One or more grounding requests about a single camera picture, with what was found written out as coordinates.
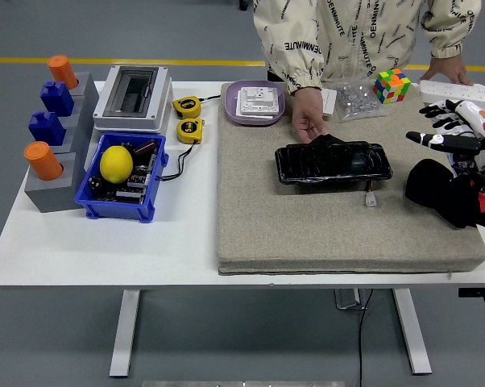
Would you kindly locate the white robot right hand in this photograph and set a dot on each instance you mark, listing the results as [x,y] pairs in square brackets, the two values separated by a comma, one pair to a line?
[480,121]

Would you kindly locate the person's left hand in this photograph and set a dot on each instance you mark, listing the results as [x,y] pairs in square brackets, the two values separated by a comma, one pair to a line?
[448,67]

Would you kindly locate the person's right hand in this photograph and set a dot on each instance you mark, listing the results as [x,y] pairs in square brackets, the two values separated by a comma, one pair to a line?
[309,113]

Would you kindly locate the black glossy panel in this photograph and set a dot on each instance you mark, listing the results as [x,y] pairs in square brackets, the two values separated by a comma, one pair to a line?
[331,163]

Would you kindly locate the white power strip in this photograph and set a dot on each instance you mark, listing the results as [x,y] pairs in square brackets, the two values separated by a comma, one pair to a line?
[448,90]

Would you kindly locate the clear bag of metal nuts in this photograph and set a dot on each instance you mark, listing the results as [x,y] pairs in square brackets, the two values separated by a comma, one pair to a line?
[357,101]

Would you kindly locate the white socket plate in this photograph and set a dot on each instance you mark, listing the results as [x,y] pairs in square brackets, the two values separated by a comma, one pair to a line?
[258,101]

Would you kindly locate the colourful puzzle cube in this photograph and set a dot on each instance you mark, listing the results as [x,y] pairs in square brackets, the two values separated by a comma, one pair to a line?
[391,86]

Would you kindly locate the purple tray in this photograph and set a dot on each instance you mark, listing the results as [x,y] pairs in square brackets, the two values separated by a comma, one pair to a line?
[231,109]

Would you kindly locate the person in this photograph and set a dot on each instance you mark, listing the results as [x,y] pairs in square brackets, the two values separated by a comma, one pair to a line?
[347,32]

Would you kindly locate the yellow tape measure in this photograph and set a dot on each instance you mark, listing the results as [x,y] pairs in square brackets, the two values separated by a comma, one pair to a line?
[186,106]
[190,131]

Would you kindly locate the black chair wheel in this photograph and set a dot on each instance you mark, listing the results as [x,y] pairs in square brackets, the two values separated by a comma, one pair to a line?
[243,4]

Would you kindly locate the grey-brown mat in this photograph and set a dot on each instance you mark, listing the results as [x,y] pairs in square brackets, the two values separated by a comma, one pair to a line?
[307,242]

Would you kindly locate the black table controller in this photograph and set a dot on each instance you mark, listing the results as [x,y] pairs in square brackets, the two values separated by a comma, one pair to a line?
[476,292]

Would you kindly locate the circuit boards pile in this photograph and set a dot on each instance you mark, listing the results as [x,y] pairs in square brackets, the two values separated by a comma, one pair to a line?
[139,177]

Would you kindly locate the grey control box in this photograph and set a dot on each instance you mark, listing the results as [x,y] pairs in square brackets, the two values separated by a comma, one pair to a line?
[347,300]

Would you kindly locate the yellow lemon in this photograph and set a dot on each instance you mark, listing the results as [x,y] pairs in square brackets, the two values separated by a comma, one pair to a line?
[116,164]

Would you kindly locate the blue plastic bin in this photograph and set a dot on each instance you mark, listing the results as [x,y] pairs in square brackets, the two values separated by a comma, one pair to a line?
[117,209]

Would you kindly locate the white table leg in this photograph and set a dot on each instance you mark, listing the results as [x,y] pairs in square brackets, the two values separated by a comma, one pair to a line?
[413,334]
[123,334]

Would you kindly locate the black round capacitor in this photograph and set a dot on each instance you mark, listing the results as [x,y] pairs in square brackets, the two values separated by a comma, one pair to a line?
[95,182]

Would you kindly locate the orange cylinder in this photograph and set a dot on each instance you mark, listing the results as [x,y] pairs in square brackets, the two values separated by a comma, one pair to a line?
[62,71]
[43,161]

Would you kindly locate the blue plastic block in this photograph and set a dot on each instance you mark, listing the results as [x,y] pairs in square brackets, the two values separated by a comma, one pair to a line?
[47,129]
[57,98]

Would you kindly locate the grey stepped block holder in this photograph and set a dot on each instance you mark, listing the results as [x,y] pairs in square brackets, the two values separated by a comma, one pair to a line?
[53,197]

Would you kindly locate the grey-white electrical enclosure box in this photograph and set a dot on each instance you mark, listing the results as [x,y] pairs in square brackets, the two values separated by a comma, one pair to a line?
[101,121]

